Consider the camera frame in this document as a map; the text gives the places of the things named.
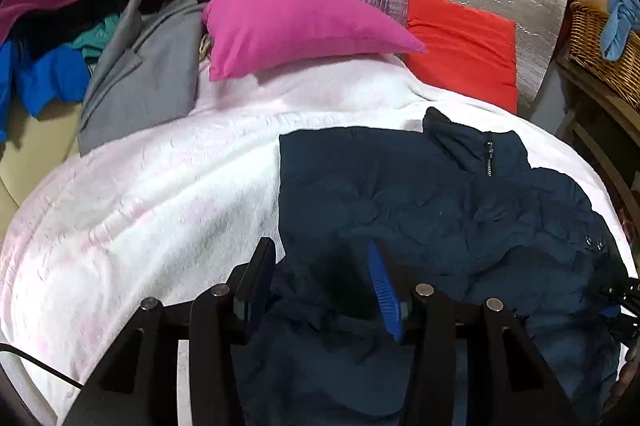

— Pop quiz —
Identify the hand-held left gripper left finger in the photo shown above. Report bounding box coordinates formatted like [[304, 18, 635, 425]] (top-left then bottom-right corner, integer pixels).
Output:
[[62, 236, 277, 426]]

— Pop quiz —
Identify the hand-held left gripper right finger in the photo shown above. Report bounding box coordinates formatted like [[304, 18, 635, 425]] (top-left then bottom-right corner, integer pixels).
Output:
[[366, 240, 583, 426]]

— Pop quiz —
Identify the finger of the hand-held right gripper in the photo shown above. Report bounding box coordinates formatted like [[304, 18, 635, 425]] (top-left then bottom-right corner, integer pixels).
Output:
[[596, 277, 640, 308], [602, 306, 640, 348]]

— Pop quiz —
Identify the navy blue jacket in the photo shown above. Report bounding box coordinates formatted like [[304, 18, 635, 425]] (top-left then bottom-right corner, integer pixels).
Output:
[[232, 107, 631, 426]]

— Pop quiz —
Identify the white pink fluffy blanket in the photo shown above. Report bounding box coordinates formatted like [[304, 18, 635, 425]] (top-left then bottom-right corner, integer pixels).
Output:
[[0, 53, 636, 426]]

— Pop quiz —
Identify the grey jacket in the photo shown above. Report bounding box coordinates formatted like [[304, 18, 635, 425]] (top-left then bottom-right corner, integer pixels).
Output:
[[78, 0, 213, 156]]

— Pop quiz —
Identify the large wicker basket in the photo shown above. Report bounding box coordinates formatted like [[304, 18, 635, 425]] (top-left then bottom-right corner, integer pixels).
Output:
[[569, 1, 640, 109]]

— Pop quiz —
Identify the red orange cushion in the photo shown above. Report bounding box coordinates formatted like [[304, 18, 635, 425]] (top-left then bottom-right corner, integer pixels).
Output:
[[404, 0, 519, 114]]

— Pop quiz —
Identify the beige leather sofa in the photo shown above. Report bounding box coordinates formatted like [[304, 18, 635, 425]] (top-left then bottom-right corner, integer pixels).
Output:
[[0, 101, 83, 237]]

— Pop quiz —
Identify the magenta pillow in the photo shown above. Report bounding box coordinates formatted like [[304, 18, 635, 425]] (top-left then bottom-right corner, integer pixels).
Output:
[[202, 0, 428, 82]]

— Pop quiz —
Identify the light blue cloth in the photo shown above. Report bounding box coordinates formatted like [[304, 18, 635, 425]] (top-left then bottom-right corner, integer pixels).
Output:
[[599, 0, 640, 62]]

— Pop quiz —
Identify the teal garment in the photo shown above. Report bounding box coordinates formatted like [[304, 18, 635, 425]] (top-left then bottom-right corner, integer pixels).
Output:
[[70, 18, 121, 62]]

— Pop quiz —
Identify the bright blue garment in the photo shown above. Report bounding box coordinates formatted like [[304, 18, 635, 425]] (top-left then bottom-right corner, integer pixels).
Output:
[[0, 41, 91, 144]]

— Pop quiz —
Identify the black garment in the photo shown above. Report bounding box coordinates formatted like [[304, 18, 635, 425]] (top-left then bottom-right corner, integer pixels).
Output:
[[10, 0, 136, 54]]

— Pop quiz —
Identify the black cable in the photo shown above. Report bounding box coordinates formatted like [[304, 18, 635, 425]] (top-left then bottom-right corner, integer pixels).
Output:
[[0, 342, 86, 391]]

